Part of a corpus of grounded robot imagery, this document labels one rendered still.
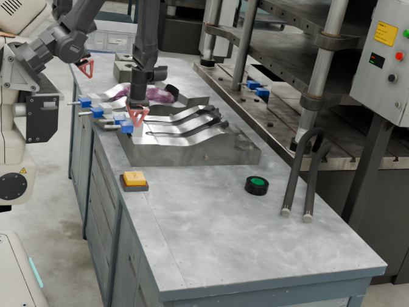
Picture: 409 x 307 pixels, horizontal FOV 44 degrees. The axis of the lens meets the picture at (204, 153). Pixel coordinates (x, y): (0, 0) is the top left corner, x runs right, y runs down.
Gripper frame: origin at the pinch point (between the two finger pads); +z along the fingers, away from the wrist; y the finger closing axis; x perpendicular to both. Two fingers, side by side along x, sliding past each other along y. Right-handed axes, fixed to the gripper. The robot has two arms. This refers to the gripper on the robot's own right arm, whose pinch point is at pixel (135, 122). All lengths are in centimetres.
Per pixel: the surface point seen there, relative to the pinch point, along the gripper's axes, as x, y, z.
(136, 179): 3.9, -23.2, 10.2
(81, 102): 13.3, 35.2, 6.5
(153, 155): -5.5, -7.9, 9.3
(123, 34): -71, 341, 50
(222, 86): -70, 85, 15
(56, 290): 22, 25, 93
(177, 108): -26.1, 30.9, 6.6
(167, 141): -11.0, -4.7, 5.2
